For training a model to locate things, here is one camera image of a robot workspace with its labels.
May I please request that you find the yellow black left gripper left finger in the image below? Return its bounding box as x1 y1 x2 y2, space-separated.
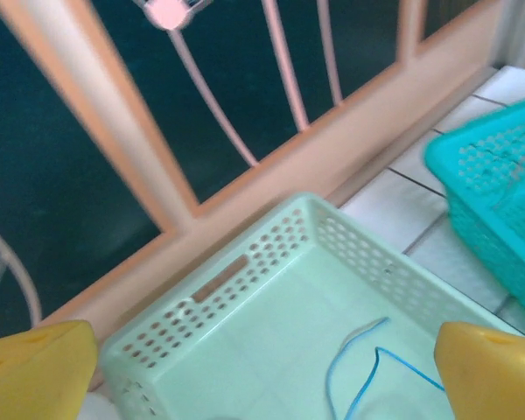
0 319 100 420

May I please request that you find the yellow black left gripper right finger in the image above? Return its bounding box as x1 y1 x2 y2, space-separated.
433 321 525 420

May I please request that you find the thin blue cable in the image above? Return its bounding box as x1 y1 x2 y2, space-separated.
325 317 446 420

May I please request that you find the teal perforated plastic basket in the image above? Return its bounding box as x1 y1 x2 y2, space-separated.
423 94 525 323

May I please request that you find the pale green perforated plastic basket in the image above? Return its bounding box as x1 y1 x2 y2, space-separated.
99 192 525 420

